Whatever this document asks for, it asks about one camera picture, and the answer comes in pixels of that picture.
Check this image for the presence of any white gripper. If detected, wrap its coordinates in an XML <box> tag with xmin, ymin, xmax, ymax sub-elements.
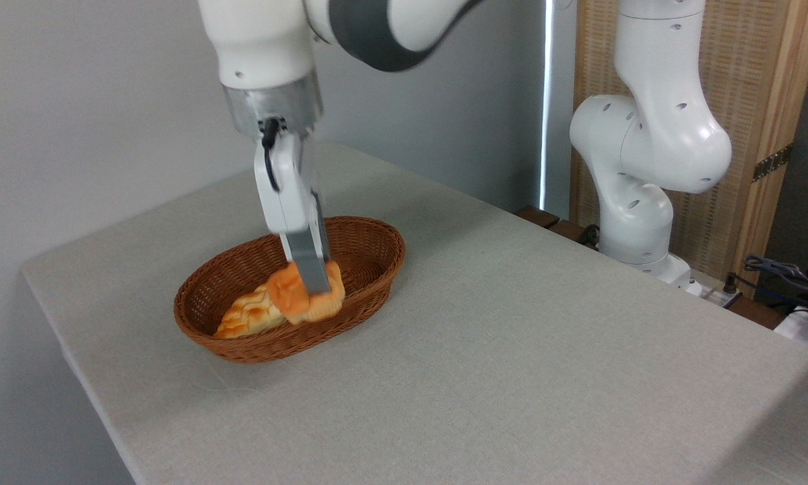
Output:
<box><xmin>254</xmin><ymin>128</ymin><xmax>333</xmax><ymax>296</ymax></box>

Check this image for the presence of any round orange bread roll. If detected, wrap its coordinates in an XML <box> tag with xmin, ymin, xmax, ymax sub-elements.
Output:
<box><xmin>266</xmin><ymin>259</ymin><xmax>346</xmax><ymax>325</ymax></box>

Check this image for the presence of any braided golden bread loaf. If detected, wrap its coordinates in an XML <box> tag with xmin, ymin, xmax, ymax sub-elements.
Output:
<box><xmin>213</xmin><ymin>283</ymin><xmax>290</xmax><ymax>340</ymax></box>

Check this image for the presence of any brown wicker oval basket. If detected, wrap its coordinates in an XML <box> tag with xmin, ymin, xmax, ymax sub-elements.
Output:
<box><xmin>173</xmin><ymin>216</ymin><xmax>407</xmax><ymax>364</ymax></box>

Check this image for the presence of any wooden rattan folding screen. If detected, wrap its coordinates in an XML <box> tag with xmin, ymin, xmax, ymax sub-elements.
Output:
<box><xmin>571</xmin><ymin>0</ymin><xmax>808</xmax><ymax>297</ymax></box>

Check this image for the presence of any dark metal screen hinge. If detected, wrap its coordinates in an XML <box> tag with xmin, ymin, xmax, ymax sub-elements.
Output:
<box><xmin>752</xmin><ymin>143</ymin><xmax>793</xmax><ymax>183</ymax></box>

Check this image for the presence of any white box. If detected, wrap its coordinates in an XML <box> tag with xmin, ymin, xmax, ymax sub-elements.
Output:
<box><xmin>773</xmin><ymin>306</ymin><xmax>808</xmax><ymax>358</ymax></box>

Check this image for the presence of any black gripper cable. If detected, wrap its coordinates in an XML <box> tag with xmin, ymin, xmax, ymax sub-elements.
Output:
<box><xmin>261</xmin><ymin>118</ymin><xmax>284</xmax><ymax>193</ymax></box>

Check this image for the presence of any grey blue cable bundle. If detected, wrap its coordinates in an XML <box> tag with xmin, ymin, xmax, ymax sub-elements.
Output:
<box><xmin>743</xmin><ymin>255</ymin><xmax>808</xmax><ymax>312</ymax></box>

